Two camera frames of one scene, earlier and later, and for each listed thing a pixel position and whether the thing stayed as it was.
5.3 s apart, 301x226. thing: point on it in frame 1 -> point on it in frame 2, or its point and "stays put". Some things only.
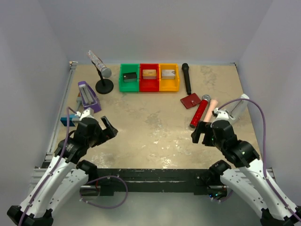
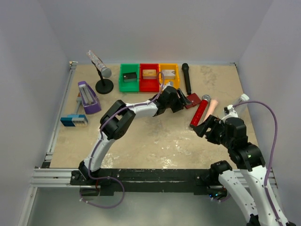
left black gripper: (109, 133) -> (180, 105)
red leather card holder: (190, 100) stays put
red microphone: (200, 111) stays put
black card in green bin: (131, 77) stays put
